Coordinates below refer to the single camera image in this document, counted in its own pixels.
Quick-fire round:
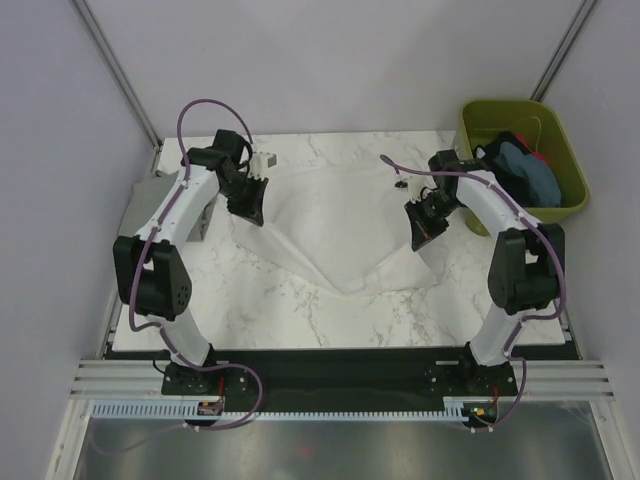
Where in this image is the white slotted cable duct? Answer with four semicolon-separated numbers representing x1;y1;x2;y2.
89;397;468;422

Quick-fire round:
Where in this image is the grey folded t-shirt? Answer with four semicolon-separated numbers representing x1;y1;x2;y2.
118;166;219;248

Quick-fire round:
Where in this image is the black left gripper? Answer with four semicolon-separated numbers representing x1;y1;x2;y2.
219;173;268;228

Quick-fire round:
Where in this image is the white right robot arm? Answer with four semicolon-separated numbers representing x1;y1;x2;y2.
405;150;566;394

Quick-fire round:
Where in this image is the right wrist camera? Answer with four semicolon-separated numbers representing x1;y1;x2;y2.
394;177;412;201

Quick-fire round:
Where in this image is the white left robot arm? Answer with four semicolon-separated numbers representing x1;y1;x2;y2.
113;130;277;393

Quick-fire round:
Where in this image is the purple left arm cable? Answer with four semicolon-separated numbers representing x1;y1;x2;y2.
91;98;265;456

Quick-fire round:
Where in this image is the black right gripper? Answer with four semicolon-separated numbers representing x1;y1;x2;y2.
405;191;462;251

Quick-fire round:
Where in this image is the aluminium front frame rail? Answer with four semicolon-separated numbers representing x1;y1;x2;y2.
70;360;614;400

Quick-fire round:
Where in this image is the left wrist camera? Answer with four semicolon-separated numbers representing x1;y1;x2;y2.
248;152;277;180

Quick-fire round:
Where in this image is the dark clothes pile in bin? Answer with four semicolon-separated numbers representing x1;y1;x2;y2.
472;131;562;208

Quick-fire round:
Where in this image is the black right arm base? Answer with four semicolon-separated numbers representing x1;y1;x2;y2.
424;347;518;397

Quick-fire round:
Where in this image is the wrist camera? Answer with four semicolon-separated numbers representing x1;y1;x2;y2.
248;152;277;180
394;177;412;201

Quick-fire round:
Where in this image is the white t-shirt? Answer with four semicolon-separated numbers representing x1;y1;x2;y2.
233;162;448;296

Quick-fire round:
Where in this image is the olive green plastic bin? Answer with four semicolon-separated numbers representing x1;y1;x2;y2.
452;99;590;223

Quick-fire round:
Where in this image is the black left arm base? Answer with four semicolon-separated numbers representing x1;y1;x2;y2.
152;351;255;397

